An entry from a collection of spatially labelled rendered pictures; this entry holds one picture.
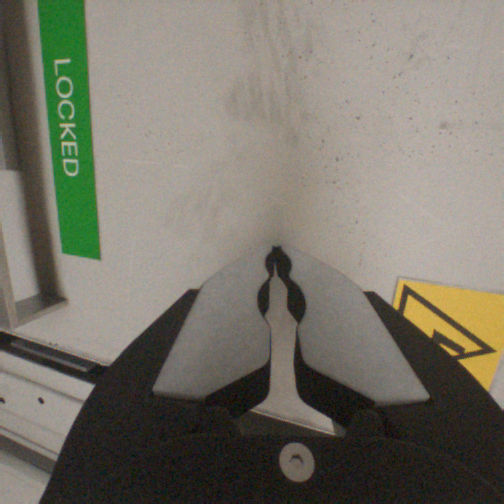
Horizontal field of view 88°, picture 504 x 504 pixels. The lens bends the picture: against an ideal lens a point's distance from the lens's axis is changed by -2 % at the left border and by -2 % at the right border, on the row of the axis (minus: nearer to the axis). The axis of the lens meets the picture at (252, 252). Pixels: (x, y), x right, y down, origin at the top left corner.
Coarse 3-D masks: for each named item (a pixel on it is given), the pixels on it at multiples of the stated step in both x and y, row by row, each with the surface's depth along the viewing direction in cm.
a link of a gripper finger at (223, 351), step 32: (256, 256) 11; (224, 288) 9; (256, 288) 9; (192, 320) 8; (224, 320) 8; (256, 320) 8; (192, 352) 7; (224, 352) 7; (256, 352) 7; (160, 384) 6; (192, 384) 6; (224, 384) 6; (256, 384) 7
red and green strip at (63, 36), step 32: (64, 0) 14; (64, 32) 15; (64, 64) 15; (64, 96) 16; (64, 128) 16; (64, 160) 17; (64, 192) 17; (64, 224) 18; (96, 224) 17; (96, 256) 18
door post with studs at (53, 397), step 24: (0, 336) 31; (0, 360) 26; (24, 360) 25; (48, 360) 28; (0, 384) 26; (24, 384) 25; (48, 384) 24; (72, 384) 23; (24, 408) 26; (48, 408) 25; (72, 408) 23; (264, 432) 22; (288, 432) 22; (312, 432) 22
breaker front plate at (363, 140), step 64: (0, 0) 16; (128, 0) 13; (192, 0) 13; (256, 0) 12; (320, 0) 11; (384, 0) 10; (448, 0) 10; (0, 64) 16; (128, 64) 14; (192, 64) 13; (256, 64) 12; (320, 64) 12; (384, 64) 11; (448, 64) 10; (0, 128) 17; (128, 128) 15; (192, 128) 14; (256, 128) 13; (320, 128) 12; (384, 128) 12; (448, 128) 11; (0, 192) 19; (128, 192) 16; (192, 192) 15; (256, 192) 14; (320, 192) 13; (384, 192) 12; (448, 192) 11; (64, 256) 19; (128, 256) 17; (192, 256) 16; (320, 256) 14; (384, 256) 13; (448, 256) 12; (64, 320) 20; (128, 320) 18
